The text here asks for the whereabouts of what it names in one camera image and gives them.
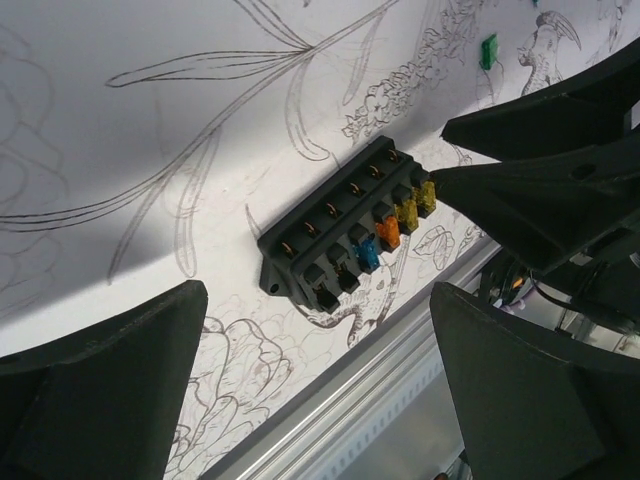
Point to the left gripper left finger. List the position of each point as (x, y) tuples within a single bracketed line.
[(102, 402)]

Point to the aluminium rail frame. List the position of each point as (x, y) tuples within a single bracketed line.
[(333, 421)]

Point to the green blade fuse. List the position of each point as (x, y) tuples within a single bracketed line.
[(489, 48)]

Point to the black fuse box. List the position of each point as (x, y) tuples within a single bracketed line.
[(320, 248)]

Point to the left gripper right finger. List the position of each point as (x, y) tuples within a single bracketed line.
[(532, 404)]

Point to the floral printed table mat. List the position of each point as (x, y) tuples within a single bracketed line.
[(144, 143)]

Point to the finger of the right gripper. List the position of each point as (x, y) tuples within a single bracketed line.
[(546, 210), (591, 108)]

